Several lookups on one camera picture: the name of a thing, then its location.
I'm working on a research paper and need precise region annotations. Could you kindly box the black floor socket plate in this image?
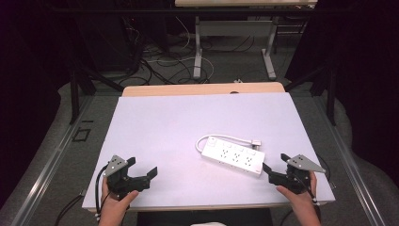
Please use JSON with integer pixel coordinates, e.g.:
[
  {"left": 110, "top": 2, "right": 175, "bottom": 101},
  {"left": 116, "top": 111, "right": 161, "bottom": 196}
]
[{"left": 72, "top": 127, "right": 92, "bottom": 143}]

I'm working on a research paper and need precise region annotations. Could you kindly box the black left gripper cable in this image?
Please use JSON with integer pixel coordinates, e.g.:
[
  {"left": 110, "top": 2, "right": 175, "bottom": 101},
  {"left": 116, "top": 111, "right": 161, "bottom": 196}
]
[{"left": 94, "top": 165, "right": 111, "bottom": 222}]

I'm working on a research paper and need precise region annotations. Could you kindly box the wooden table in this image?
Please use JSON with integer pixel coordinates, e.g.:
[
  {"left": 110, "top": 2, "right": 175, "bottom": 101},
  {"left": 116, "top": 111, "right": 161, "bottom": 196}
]
[{"left": 121, "top": 81, "right": 286, "bottom": 98}]

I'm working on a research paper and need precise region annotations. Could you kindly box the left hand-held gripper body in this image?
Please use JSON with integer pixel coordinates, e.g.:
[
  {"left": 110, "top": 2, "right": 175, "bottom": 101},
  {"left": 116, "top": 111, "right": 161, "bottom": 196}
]
[{"left": 103, "top": 154, "right": 151, "bottom": 201}]

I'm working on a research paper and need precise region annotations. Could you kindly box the black metal stand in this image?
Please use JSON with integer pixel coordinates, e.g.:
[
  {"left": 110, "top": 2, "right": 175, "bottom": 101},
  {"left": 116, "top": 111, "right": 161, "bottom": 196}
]
[
  {"left": 283, "top": 64, "right": 337, "bottom": 127},
  {"left": 69, "top": 67, "right": 125, "bottom": 125}
]

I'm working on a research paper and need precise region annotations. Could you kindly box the white metal desk frame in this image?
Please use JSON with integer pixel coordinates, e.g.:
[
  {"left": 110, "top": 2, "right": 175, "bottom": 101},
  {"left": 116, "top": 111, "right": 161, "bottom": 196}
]
[{"left": 174, "top": 0, "right": 318, "bottom": 81}]

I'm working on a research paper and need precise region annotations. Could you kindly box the black floor cable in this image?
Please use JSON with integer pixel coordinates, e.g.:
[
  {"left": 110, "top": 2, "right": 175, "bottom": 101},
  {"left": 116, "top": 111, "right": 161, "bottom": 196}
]
[{"left": 54, "top": 193, "right": 85, "bottom": 226}]

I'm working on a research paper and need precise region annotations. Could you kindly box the person's dark clothing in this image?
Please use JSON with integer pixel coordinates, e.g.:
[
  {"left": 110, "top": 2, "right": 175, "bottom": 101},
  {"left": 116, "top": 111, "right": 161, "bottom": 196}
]
[{"left": 136, "top": 207, "right": 275, "bottom": 226}]

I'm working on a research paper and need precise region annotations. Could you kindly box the person's left hand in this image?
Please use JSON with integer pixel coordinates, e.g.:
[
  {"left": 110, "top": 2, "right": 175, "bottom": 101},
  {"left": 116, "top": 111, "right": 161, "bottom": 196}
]
[{"left": 100, "top": 177, "right": 140, "bottom": 218}]

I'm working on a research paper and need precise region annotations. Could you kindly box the metal floor rail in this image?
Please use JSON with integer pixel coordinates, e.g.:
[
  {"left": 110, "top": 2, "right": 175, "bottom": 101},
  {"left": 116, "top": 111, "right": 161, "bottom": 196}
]
[
  {"left": 313, "top": 95, "right": 385, "bottom": 226},
  {"left": 10, "top": 95, "right": 94, "bottom": 226}
]

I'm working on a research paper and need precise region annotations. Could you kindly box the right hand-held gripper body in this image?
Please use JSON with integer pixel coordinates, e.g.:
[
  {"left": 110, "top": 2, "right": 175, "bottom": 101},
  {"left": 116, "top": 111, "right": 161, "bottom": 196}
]
[{"left": 267, "top": 153, "right": 327, "bottom": 195}]

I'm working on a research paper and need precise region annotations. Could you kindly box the white power strip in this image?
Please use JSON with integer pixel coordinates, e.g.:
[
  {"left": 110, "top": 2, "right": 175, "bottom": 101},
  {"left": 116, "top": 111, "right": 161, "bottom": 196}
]
[{"left": 200, "top": 136, "right": 266, "bottom": 179}]

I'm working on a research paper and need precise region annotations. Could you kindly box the white power strip cable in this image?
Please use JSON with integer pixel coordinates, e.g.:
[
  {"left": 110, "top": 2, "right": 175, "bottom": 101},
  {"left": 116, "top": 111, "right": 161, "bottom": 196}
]
[{"left": 195, "top": 134, "right": 263, "bottom": 153}]

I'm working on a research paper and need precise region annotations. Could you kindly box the white table mat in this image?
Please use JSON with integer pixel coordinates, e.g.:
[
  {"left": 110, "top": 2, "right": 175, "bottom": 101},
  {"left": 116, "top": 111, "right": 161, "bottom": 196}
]
[{"left": 82, "top": 91, "right": 336, "bottom": 212}]

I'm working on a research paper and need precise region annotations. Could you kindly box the person's right hand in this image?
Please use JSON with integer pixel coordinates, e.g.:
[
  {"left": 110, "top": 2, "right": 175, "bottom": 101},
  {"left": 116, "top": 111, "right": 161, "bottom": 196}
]
[{"left": 275, "top": 170, "right": 318, "bottom": 215}]

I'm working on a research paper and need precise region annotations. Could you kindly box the tangle of floor cables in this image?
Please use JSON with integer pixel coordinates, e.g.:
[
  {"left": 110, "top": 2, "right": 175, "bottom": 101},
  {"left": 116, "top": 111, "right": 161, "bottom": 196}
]
[{"left": 117, "top": 15, "right": 255, "bottom": 87}]

